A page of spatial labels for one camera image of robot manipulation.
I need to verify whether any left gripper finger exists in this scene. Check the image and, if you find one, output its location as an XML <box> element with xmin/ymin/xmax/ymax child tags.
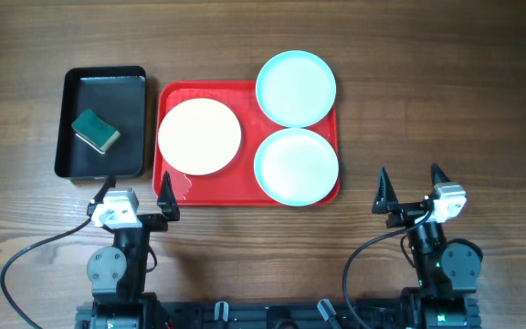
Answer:
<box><xmin>93</xmin><ymin>175</ymin><xmax>116</xmax><ymax>204</ymax></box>
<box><xmin>156</xmin><ymin>172</ymin><xmax>180</xmax><ymax>221</ymax></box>

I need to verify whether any green yellow sponge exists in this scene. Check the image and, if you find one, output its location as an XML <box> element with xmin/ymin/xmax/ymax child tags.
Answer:
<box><xmin>71</xmin><ymin>109</ymin><xmax>121</xmax><ymax>154</ymax></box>

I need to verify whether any white round plate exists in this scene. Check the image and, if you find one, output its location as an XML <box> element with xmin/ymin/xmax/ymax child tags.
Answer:
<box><xmin>158</xmin><ymin>98</ymin><xmax>242</xmax><ymax>175</ymax></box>

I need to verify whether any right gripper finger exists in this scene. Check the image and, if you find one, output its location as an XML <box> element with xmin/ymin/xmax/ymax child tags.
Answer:
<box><xmin>430</xmin><ymin>163</ymin><xmax>451</xmax><ymax>186</ymax></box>
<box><xmin>372</xmin><ymin>167</ymin><xmax>399</xmax><ymax>214</ymax></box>

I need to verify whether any black rectangular tray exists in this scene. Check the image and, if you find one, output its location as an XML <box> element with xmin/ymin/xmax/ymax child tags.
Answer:
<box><xmin>54</xmin><ymin>66</ymin><xmax>147</xmax><ymax>180</ymax></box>

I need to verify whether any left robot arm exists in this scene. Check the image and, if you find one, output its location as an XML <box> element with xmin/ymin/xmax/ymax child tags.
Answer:
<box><xmin>75</xmin><ymin>173</ymin><xmax>180</xmax><ymax>329</ymax></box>

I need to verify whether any light blue plate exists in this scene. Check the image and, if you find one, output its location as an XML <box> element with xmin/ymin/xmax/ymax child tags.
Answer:
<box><xmin>255</xmin><ymin>50</ymin><xmax>337</xmax><ymax>128</ymax></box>
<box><xmin>254</xmin><ymin>128</ymin><xmax>340</xmax><ymax>207</ymax></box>

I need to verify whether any red plastic tray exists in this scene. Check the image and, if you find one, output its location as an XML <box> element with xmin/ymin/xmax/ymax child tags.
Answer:
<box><xmin>152</xmin><ymin>80</ymin><xmax>341</xmax><ymax>207</ymax></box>

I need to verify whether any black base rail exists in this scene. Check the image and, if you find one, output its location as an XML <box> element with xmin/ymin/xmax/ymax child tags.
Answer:
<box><xmin>74</xmin><ymin>297</ymin><xmax>481</xmax><ymax>329</ymax></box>

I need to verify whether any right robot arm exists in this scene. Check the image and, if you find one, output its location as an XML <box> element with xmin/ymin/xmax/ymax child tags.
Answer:
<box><xmin>359</xmin><ymin>164</ymin><xmax>483</xmax><ymax>329</ymax></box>

